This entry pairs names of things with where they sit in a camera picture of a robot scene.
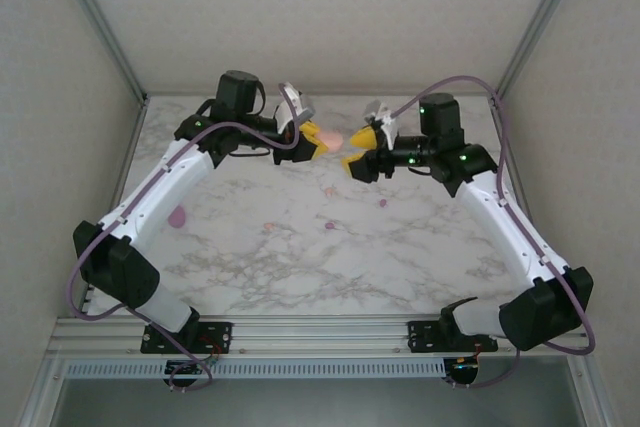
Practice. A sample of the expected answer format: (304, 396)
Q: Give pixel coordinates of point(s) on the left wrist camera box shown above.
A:
(295, 107)

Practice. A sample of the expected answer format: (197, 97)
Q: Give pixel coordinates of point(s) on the aluminium frame post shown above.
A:
(104, 22)
(537, 22)

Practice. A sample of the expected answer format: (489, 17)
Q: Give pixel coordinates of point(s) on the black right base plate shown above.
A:
(422, 337)

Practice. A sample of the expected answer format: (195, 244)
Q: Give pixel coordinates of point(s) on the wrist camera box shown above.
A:
(385, 122)
(295, 107)

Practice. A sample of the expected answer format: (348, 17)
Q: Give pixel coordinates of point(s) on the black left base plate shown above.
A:
(220, 334)

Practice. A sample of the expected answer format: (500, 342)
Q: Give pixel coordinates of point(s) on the pink clay disc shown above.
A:
(332, 141)

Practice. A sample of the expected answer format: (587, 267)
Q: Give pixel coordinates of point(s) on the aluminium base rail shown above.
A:
(320, 334)

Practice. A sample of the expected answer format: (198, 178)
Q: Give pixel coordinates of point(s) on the purple clay lump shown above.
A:
(177, 218)

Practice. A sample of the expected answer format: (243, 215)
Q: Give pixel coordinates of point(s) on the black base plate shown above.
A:
(422, 337)
(220, 334)

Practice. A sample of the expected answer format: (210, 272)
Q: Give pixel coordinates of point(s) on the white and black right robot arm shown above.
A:
(500, 222)

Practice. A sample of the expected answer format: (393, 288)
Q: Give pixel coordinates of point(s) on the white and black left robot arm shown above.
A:
(160, 187)

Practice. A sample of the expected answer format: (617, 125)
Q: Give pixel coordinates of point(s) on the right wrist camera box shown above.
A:
(385, 122)

